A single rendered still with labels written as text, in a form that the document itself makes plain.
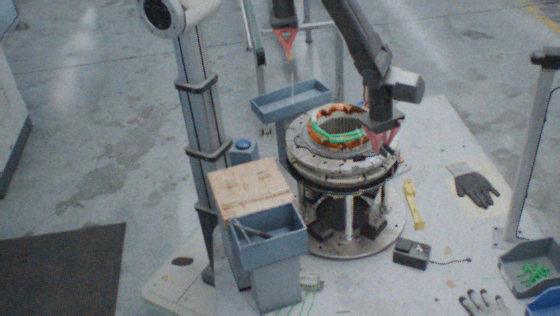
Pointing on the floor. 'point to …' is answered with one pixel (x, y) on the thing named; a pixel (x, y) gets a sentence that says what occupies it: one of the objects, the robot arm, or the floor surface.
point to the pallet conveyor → (305, 41)
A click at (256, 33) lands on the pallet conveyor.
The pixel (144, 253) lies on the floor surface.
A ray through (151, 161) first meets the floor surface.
